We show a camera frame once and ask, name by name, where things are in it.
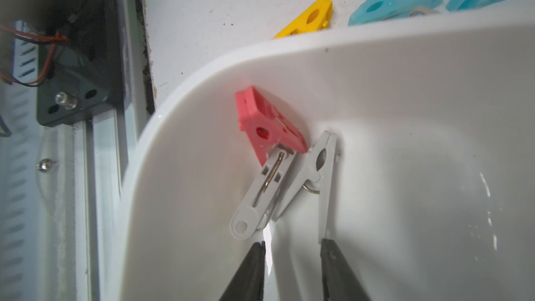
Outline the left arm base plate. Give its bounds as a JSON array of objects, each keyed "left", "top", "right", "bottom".
[{"left": 36, "top": 0, "right": 124, "bottom": 127}]

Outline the white plastic storage box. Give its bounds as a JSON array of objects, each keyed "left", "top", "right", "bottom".
[{"left": 103, "top": 6, "right": 534, "bottom": 300}]

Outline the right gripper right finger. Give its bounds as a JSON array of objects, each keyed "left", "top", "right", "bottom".
[{"left": 320, "top": 238, "right": 371, "bottom": 301}]

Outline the aluminium front rail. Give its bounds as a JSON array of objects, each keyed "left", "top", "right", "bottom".
[{"left": 1, "top": 20, "right": 153, "bottom": 300}]

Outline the yellow clothespin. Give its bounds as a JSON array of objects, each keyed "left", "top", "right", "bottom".
[{"left": 274, "top": 0, "right": 333, "bottom": 38}]

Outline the pink clothespin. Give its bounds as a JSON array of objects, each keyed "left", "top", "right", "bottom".
[{"left": 235, "top": 86, "right": 309, "bottom": 165}]

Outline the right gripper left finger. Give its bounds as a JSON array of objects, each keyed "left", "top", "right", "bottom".
[{"left": 220, "top": 241, "right": 266, "bottom": 301}]

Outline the grey clothespin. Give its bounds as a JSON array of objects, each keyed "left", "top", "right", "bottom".
[
  {"left": 230, "top": 144, "right": 296, "bottom": 240},
  {"left": 273, "top": 130, "right": 338, "bottom": 244}
]

